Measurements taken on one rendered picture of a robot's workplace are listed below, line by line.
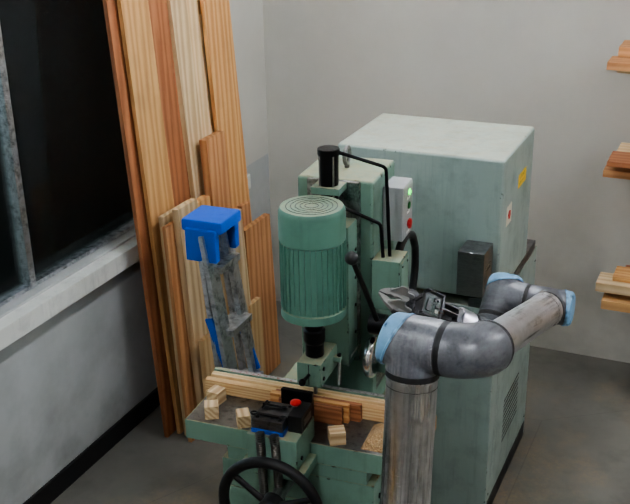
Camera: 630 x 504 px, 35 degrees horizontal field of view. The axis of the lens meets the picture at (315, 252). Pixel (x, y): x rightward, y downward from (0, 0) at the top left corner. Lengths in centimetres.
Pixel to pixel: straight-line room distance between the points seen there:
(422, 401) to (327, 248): 57
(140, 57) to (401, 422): 220
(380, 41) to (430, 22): 27
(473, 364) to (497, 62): 282
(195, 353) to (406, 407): 216
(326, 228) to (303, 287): 17
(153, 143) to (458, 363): 223
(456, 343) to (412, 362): 10
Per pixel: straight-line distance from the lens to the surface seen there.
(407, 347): 204
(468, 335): 203
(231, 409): 281
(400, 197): 274
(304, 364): 267
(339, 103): 499
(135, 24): 388
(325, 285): 253
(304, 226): 246
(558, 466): 423
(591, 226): 481
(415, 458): 215
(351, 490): 269
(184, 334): 413
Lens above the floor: 236
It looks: 22 degrees down
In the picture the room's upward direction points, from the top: 1 degrees counter-clockwise
